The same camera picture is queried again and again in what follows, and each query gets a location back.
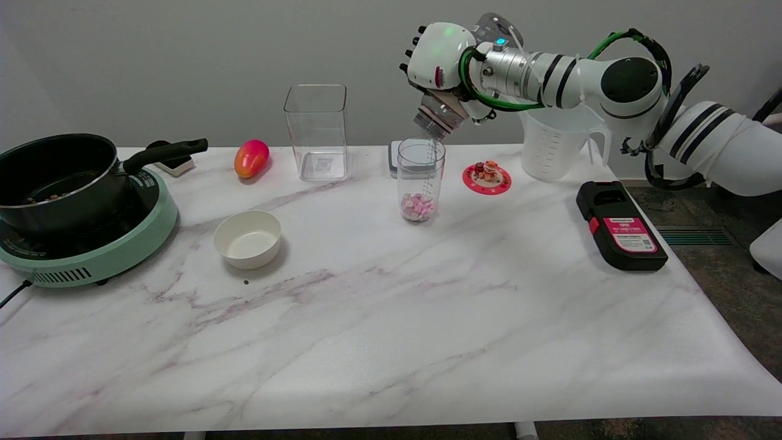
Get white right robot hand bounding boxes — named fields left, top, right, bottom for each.
left=398, top=22, right=497, bottom=127

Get clear plastic bottle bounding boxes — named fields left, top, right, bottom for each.
left=413, top=90, right=470, bottom=142

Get pink white candy pieces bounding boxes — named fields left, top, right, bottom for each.
left=400, top=193, right=436, bottom=222

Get tall clear measuring cup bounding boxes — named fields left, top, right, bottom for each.
left=397, top=138, right=446, bottom=224

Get large translucent measuring jug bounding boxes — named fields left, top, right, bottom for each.
left=518, top=103, right=613, bottom=183

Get small grey white scale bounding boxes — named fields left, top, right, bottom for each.
left=389, top=141, right=438, bottom=179

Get pink coaster with toy figure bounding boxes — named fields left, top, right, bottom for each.
left=462, top=161, right=512, bottom=196

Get clear square storage container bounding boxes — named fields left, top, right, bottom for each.
left=283, top=84, right=352, bottom=182

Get pink orange mango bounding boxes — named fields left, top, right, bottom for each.
left=234, top=139, right=270, bottom=179

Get black box with red label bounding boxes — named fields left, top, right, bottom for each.
left=576, top=180, right=669, bottom=272

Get white bowl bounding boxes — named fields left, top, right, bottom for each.
left=213, top=210, right=282, bottom=270

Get white black power adapter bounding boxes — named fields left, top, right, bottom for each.
left=147, top=141, right=196, bottom=178

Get floor vent grille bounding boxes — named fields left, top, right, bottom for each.
left=655, top=225, right=737, bottom=247

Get green induction cooker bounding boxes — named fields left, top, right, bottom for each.
left=0, top=166, right=179, bottom=288

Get black saucepan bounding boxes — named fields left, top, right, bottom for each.
left=0, top=133, right=209, bottom=237

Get black power cable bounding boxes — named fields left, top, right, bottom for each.
left=0, top=280, right=31, bottom=309

